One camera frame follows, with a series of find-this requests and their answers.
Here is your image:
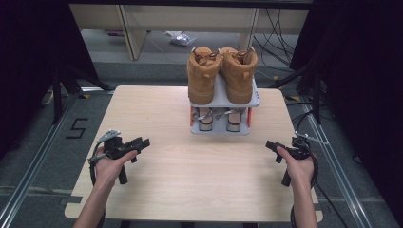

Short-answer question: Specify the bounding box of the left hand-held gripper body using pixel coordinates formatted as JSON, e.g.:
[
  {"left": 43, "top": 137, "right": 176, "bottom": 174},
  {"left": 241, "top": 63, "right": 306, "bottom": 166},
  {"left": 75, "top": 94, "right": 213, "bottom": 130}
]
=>
[{"left": 96, "top": 128, "right": 132, "bottom": 185}]

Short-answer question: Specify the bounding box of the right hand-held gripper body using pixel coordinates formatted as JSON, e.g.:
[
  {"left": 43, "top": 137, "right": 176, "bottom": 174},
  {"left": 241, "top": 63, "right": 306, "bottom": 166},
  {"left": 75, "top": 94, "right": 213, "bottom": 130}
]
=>
[{"left": 280, "top": 131, "right": 331, "bottom": 188}]

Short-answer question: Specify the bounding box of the black rhinestone strap sandal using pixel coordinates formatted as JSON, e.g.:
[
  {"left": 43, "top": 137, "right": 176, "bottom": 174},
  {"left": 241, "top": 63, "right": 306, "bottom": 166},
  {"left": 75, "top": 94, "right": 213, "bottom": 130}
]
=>
[
  {"left": 217, "top": 107, "right": 245, "bottom": 133},
  {"left": 191, "top": 107, "right": 217, "bottom": 132}
]

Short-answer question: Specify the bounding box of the grey two-tier shoe rack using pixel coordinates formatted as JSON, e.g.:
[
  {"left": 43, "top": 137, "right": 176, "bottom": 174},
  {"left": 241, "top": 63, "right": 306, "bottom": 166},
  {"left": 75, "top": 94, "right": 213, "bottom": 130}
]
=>
[{"left": 188, "top": 75, "right": 261, "bottom": 136}]

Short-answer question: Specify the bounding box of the tan suede lace-up boot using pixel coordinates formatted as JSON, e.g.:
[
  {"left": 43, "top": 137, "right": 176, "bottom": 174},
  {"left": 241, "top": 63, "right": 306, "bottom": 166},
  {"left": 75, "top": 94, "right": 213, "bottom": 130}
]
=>
[
  {"left": 186, "top": 46, "right": 224, "bottom": 105},
  {"left": 218, "top": 46, "right": 259, "bottom": 105}
]

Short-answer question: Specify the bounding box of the person's right hand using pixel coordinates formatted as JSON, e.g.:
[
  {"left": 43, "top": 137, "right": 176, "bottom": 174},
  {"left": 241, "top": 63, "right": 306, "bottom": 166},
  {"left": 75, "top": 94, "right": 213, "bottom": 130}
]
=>
[{"left": 276, "top": 145, "right": 316, "bottom": 190}]

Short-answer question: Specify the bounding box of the person's left hand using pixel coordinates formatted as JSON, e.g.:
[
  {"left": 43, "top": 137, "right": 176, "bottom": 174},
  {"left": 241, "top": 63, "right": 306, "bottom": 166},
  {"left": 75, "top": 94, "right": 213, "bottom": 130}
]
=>
[{"left": 94, "top": 146, "right": 139, "bottom": 190}]

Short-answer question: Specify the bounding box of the black metal stand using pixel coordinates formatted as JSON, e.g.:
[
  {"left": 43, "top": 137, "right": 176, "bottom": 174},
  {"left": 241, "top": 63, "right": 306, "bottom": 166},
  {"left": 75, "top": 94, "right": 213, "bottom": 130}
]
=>
[
  {"left": 50, "top": 65, "right": 115, "bottom": 124},
  {"left": 269, "top": 60, "right": 324, "bottom": 125}
]

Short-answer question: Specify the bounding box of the black curtain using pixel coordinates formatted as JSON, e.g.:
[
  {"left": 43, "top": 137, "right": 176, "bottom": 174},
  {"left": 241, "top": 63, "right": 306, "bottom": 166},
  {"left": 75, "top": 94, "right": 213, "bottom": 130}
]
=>
[
  {"left": 0, "top": 0, "right": 99, "bottom": 160},
  {"left": 289, "top": 0, "right": 403, "bottom": 219}
]

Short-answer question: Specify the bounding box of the clear plastic bag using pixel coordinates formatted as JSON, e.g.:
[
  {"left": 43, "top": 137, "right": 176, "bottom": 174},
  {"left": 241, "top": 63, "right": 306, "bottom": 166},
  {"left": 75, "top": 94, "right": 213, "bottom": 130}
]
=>
[{"left": 164, "top": 30, "right": 198, "bottom": 48}]

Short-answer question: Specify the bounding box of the beige wooden desk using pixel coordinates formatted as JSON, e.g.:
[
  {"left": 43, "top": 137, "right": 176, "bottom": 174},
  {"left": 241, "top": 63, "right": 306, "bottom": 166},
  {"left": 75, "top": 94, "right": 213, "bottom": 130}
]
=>
[{"left": 68, "top": 3, "right": 310, "bottom": 61}]

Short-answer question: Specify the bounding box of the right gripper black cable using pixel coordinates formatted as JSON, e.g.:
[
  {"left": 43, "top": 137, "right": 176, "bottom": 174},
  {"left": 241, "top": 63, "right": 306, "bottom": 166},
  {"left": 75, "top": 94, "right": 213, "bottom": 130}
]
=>
[{"left": 289, "top": 143, "right": 350, "bottom": 228}]

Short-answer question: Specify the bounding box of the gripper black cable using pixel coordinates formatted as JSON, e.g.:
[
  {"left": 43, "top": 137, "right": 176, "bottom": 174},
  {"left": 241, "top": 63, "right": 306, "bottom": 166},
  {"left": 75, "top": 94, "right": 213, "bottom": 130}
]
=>
[
  {"left": 289, "top": 143, "right": 350, "bottom": 228},
  {"left": 87, "top": 142, "right": 107, "bottom": 228}
]

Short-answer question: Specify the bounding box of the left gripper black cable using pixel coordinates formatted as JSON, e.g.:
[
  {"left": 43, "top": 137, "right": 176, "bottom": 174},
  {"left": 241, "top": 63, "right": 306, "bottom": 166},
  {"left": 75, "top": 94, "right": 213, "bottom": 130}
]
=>
[{"left": 87, "top": 142, "right": 107, "bottom": 228}]

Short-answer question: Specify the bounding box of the metal floor rail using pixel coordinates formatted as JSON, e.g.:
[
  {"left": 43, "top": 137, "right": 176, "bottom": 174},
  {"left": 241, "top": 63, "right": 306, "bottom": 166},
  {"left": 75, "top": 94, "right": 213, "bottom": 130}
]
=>
[
  {"left": 0, "top": 93, "right": 82, "bottom": 228},
  {"left": 300, "top": 94, "right": 376, "bottom": 228}
]

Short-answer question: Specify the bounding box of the white floor cable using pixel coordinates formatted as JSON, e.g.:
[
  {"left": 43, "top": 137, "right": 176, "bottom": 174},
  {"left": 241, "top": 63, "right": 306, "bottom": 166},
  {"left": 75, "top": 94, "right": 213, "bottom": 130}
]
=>
[{"left": 41, "top": 89, "right": 55, "bottom": 107}]

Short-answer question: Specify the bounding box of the bundle of black floor cables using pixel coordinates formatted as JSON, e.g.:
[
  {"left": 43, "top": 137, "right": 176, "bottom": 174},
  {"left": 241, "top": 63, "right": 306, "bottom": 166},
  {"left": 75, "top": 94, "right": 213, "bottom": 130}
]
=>
[{"left": 253, "top": 8, "right": 300, "bottom": 67}]

